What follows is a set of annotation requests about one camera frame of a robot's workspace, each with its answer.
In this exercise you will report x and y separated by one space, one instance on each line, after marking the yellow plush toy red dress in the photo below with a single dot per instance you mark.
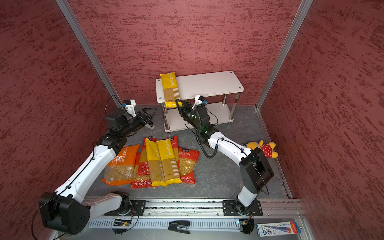
268 148

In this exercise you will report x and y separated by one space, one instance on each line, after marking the white two-tier shelf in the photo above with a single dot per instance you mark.
224 84

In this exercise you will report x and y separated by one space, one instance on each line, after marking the right corner aluminium post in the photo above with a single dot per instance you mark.
290 37

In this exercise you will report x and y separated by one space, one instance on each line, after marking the white blue toothpaste box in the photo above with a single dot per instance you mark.
278 229

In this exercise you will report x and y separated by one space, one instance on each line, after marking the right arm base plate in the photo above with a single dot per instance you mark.
236 208

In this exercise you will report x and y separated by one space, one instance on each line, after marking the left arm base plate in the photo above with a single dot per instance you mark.
129 208

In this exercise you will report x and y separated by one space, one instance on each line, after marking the corner aluminium post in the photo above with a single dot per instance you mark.
290 37
78 31

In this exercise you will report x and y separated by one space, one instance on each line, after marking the left corner aluminium post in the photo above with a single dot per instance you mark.
78 31

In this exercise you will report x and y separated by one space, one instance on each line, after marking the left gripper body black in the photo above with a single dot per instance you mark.
134 123

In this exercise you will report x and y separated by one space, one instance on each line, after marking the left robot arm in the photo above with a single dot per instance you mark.
66 210

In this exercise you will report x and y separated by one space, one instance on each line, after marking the black stapler front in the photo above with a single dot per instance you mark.
179 226

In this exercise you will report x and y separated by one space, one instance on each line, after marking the yellow spaghetti pack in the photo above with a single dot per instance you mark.
169 154
171 90
155 164

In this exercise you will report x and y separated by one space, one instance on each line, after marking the aluminium front rail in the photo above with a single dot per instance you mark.
207 221

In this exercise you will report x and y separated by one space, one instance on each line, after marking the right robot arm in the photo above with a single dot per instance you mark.
255 169

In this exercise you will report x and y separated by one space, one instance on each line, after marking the red pasta bag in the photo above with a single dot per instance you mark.
186 159
142 177

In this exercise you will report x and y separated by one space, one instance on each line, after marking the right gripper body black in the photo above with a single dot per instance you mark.
190 114

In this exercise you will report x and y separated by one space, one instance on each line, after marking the red pasta bag right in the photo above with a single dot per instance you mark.
186 159

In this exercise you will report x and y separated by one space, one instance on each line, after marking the orange pasta bag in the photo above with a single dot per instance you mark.
120 171

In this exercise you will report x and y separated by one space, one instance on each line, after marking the red pasta bag left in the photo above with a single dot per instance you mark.
142 177

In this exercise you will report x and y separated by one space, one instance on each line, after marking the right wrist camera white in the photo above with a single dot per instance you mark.
199 100

